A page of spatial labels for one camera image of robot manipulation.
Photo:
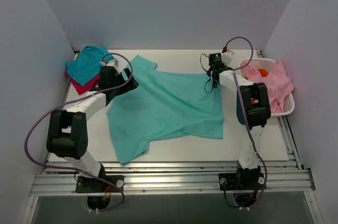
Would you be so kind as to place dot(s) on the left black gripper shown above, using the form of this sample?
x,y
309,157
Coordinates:
x,y
129,82

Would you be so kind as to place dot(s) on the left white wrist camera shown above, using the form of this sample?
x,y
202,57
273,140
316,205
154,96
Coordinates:
x,y
112,63

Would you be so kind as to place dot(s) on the white plastic laundry basket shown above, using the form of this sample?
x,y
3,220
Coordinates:
x,y
286,102

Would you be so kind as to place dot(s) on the orange t-shirt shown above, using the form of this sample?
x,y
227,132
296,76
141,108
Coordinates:
x,y
263,73

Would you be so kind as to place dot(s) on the folded teal t-shirt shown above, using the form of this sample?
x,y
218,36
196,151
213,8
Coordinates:
x,y
87,64

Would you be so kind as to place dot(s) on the pink t-shirt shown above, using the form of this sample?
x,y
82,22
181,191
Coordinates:
x,y
277,86

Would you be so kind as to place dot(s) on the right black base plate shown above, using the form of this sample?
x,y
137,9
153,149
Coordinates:
x,y
240,182

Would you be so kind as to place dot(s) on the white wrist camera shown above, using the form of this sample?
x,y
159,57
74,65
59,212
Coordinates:
x,y
227,55
112,63

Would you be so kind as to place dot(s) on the mint green t-shirt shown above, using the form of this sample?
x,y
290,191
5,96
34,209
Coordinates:
x,y
165,105

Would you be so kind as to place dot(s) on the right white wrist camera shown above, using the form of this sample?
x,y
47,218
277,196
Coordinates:
x,y
227,55

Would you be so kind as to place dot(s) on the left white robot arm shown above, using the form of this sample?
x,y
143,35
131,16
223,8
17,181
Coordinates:
x,y
68,133

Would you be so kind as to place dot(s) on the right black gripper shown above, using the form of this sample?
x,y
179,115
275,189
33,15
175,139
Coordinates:
x,y
212,73

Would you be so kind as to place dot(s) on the folded red t-shirt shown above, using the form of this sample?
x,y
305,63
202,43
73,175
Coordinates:
x,y
82,89

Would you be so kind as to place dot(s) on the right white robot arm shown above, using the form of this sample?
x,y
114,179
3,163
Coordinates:
x,y
253,111

